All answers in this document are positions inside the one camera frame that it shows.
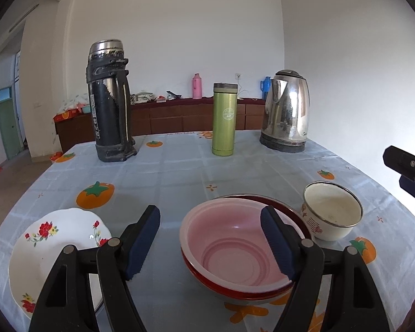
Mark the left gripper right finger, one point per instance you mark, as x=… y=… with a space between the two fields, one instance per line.
x=353 y=303

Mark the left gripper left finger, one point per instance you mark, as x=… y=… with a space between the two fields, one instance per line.
x=65 y=302

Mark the white red-flower plate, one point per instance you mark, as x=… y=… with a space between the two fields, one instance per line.
x=37 y=249

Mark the white enamel bowl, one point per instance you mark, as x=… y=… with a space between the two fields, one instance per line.
x=330 y=211

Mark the red plastic bowl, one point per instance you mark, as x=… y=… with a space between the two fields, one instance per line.
x=242 y=293

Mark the pink plastic bowl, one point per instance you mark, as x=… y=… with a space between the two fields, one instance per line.
x=228 y=245

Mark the stainless electric kettle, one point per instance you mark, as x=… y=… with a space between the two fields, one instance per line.
x=286 y=113

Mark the blue thermos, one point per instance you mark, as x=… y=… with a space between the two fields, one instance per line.
x=265 y=86

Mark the green door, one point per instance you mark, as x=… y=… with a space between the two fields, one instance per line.
x=9 y=126

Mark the light blue printed tablecloth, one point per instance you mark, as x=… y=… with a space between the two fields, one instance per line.
x=178 y=171

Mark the dark wooden sideboard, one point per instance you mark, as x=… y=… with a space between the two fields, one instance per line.
x=174 y=116

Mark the green tumbler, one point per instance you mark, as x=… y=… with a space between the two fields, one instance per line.
x=224 y=119

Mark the mesh food cover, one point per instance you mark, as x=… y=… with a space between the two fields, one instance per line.
x=77 y=102

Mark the large black thermos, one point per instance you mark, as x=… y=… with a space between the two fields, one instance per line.
x=109 y=99

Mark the pink thermos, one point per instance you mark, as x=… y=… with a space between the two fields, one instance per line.
x=197 y=87

